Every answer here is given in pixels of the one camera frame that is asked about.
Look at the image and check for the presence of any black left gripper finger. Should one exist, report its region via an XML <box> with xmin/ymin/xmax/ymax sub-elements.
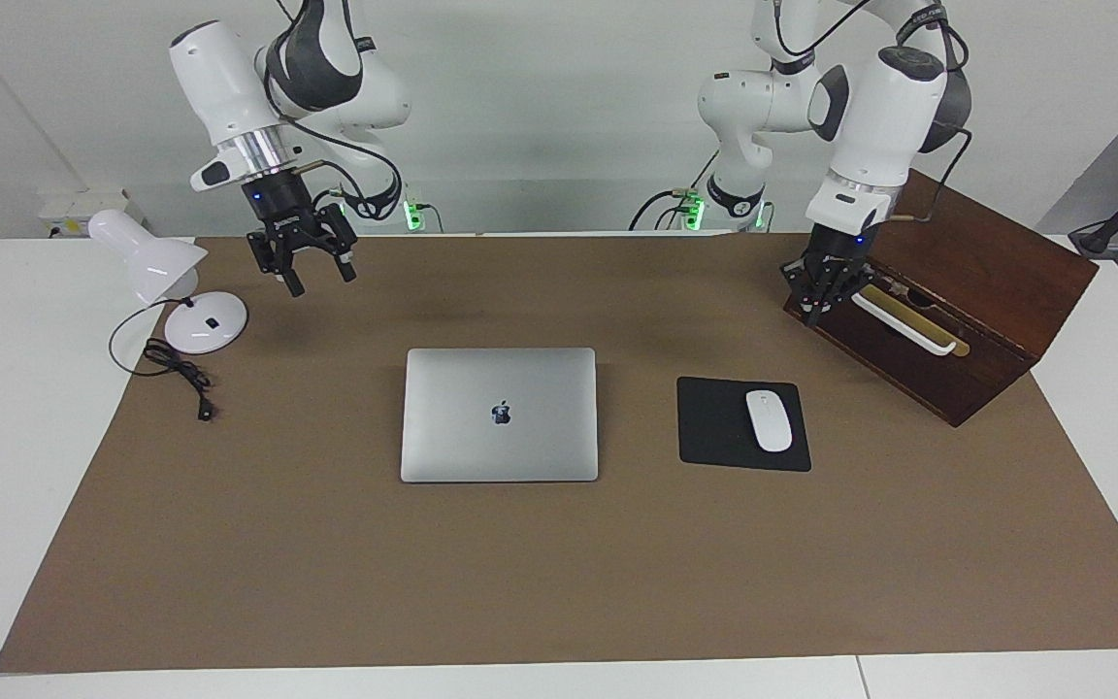
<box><xmin>780</xmin><ymin>257</ymin><xmax>827</xmax><ymax>327</ymax></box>
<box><xmin>819</xmin><ymin>264</ymin><xmax>861</xmax><ymax>314</ymax></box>

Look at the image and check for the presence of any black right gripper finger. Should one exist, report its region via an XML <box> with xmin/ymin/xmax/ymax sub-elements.
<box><xmin>248</xmin><ymin>233</ymin><xmax>310</xmax><ymax>298</ymax></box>
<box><xmin>321</xmin><ymin>228</ymin><xmax>360</xmax><ymax>284</ymax></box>

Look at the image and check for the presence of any silver laptop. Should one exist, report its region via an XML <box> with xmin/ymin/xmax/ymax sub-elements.
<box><xmin>400</xmin><ymin>347</ymin><xmax>600</xmax><ymax>483</ymax></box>

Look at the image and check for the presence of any white desk lamp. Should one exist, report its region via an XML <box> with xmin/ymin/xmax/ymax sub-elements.
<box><xmin>87</xmin><ymin>209</ymin><xmax>249</xmax><ymax>354</ymax></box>

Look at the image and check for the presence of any white computer mouse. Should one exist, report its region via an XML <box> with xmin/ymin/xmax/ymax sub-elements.
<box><xmin>745</xmin><ymin>389</ymin><xmax>794</xmax><ymax>453</ymax></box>

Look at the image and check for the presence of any dark wooden box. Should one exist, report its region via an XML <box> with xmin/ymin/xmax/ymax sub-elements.
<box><xmin>783</xmin><ymin>162</ymin><xmax>1100</xmax><ymax>428</ymax></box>

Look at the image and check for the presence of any black mouse pad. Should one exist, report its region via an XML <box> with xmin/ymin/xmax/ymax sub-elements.
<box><xmin>676</xmin><ymin>377</ymin><xmax>812</xmax><ymax>473</ymax></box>

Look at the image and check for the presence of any brown table mat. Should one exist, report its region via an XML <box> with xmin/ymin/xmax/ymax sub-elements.
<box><xmin>0</xmin><ymin>233</ymin><xmax>1118</xmax><ymax>674</ymax></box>

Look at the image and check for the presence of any black arm base cable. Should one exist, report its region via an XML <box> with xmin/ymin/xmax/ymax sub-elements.
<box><xmin>629</xmin><ymin>146</ymin><xmax>720</xmax><ymax>231</ymax></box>
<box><xmin>305</xmin><ymin>189</ymin><xmax>346</xmax><ymax>236</ymax></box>

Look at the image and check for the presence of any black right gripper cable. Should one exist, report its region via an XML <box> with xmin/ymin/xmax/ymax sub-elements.
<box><xmin>273</xmin><ymin>0</ymin><xmax>405</xmax><ymax>222</ymax></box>

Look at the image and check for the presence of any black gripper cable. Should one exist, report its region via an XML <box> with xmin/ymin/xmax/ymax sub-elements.
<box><xmin>773</xmin><ymin>0</ymin><xmax>974</xmax><ymax>224</ymax></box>
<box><xmin>273</xmin><ymin>0</ymin><xmax>405</xmax><ymax>222</ymax></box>

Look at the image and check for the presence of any white box handle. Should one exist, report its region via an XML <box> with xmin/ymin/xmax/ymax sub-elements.
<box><xmin>850</xmin><ymin>282</ymin><xmax>960</xmax><ymax>356</ymax></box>

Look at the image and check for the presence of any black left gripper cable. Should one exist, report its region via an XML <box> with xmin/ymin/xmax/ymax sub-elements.
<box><xmin>773</xmin><ymin>0</ymin><xmax>974</xmax><ymax>224</ymax></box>

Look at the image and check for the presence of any black lamp power cable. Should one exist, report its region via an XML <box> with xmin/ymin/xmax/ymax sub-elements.
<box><xmin>109</xmin><ymin>296</ymin><xmax>218</xmax><ymax>423</ymax></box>

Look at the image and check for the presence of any white wall power strip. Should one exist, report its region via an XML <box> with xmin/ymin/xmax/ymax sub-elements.
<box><xmin>39</xmin><ymin>189</ymin><xmax>143</xmax><ymax>239</ymax></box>

